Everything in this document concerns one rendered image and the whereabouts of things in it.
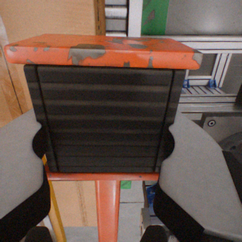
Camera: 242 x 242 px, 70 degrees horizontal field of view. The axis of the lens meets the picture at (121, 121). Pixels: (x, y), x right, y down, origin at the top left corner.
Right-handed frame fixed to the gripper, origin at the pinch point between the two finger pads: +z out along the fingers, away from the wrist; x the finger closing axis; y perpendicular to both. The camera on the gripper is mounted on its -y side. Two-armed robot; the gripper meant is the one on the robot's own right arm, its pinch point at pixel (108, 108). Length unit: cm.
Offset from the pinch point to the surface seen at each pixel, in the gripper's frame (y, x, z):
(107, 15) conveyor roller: -5, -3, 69
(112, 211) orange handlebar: 10.1, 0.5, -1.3
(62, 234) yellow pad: 40.8, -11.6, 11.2
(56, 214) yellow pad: 32.4, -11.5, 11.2
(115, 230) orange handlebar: 13.7, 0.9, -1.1
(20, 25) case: -2.8, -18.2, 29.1
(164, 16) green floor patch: -5, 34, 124
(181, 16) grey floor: -6, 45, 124
